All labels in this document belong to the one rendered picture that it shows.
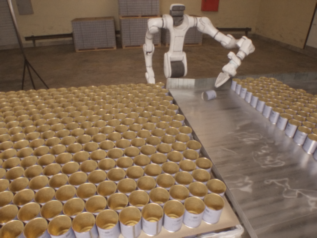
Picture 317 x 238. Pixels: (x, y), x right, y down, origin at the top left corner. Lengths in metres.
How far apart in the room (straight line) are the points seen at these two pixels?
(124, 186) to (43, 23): 9.32
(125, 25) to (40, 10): 3.62
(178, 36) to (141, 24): 5.99
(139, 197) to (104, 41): 7.35
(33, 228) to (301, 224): 0.89
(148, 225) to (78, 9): 9.19
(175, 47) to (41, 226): 1.71
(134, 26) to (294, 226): 7.54
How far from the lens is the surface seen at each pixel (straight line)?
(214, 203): 0.80
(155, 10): 7.93
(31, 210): 0.83
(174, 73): 2.04
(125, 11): 7.83
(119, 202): 0.78
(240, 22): 11.22
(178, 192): 0.79
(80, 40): 7.97
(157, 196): 0.78
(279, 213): 0.91
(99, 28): 7.83
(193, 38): 8.46
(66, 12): 9.62
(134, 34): 7.94
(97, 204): 0.78
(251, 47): 1.65
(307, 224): 0.93
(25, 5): 9.82
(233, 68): 1.55
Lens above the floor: 1.75
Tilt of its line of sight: 32 degrees down
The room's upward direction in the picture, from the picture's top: straight up
